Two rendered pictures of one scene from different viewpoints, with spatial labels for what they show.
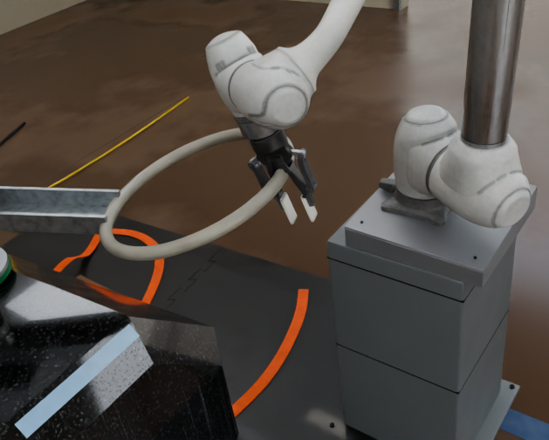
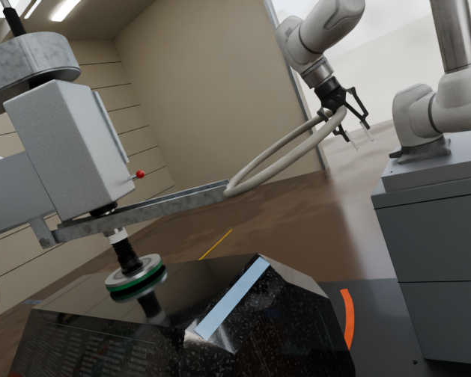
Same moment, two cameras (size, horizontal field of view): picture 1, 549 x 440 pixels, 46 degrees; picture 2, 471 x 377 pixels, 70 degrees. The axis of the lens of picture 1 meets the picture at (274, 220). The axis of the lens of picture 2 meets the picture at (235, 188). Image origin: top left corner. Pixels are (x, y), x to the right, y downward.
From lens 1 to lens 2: 0.77 m
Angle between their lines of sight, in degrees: 24
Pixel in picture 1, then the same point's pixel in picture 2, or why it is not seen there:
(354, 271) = (397, 209)
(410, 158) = (411, 113)
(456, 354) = not seen: outside the picture
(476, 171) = not seen: outside the picture
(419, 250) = (445, 165)
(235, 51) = (296, 19)
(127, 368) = (269, 285)
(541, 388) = not seen: outside the picture
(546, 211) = not seen: outside the picture
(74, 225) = (205, 197)
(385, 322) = (434, 242)
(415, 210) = (424, 153)
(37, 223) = (180, 204)
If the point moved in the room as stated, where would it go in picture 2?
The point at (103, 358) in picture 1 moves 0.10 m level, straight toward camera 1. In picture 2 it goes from (248, 279) to (267, 288)
